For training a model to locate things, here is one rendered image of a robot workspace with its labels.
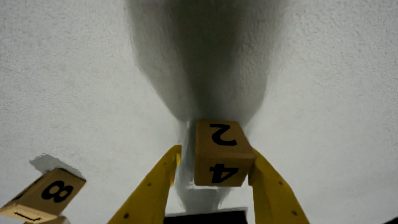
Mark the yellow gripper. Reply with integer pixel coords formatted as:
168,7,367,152
107,145,310,224

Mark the brown cube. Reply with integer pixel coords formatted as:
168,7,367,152
0,168,86,224
194,120,256,187

